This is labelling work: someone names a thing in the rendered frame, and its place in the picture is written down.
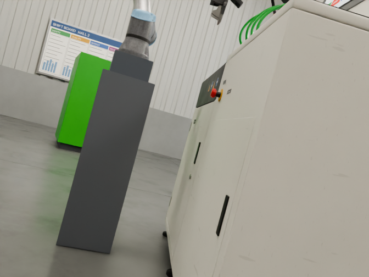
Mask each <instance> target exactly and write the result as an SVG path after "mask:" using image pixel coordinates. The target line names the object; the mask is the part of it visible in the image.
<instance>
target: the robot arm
mask: <svg viewBox="0 0 369 277"><path fill-rule="evenodd" d="M230 1H231V2H232V3H233V4H234V5H235V6H236V7H237V8H240V7H241V6H242V4H243V2H242V0H230ZM227 3H228V0H211V2H210V5H213V6H216V7H218V8H217V9H216V10H213V11H212V13H211V16H212V17H213V18H215V19H216V20H217V25H218V24H219V23H220V22H221V20H222V17H223V14H224V12H225V9H226V6H227ZM133 7H134V10H133V11H132V14H131V18H130V22H129V25H128V29H127V33H126V37H125V40H124V41H123V43H122V44H121V46H120V47H119V49H118V51H121V52H125V53H128V54H131V55H133V56H137V57H140V58H143V59H146V60H149V46H151V45H152V44H153V43H154V42H155V40H156V37H157V33H156V29H155V22H156V16H155V15H154V14H153V13H151V10H150V0H133Z"/></svg>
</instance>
